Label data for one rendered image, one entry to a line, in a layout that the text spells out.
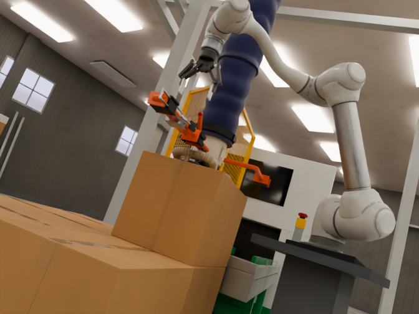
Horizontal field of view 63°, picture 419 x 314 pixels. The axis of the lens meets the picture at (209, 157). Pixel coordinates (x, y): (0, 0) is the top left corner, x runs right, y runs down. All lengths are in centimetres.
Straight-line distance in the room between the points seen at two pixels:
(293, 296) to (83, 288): 98
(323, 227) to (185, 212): 63
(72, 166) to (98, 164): 86
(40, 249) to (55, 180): 971
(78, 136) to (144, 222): 940
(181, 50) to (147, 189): 216
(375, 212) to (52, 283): 114
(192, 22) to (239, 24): 220
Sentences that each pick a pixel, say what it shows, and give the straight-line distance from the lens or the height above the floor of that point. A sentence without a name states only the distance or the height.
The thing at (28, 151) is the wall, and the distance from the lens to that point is 1021.
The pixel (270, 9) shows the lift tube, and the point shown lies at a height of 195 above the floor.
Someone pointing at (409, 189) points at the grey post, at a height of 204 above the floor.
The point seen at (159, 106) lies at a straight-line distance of 124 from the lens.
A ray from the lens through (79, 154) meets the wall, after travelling 1090.
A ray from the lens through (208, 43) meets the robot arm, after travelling 154.
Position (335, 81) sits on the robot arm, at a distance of 157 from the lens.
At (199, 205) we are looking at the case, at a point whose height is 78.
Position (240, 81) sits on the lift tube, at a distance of 185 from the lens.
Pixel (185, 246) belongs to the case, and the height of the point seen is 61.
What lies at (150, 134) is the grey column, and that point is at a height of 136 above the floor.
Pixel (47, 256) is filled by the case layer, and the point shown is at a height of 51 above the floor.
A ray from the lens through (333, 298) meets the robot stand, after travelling 157.
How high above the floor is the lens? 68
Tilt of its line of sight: 12 degrees up
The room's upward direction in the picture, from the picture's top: 19 degrees clockwise
